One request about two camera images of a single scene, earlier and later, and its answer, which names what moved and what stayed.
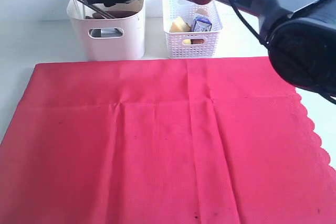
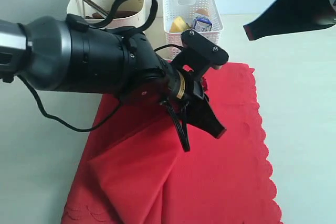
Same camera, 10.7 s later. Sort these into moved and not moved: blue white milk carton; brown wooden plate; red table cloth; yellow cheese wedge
Moved: red table cloth
Not moved: yellow cheese wedge; blue white milk carton; brown wooden plate
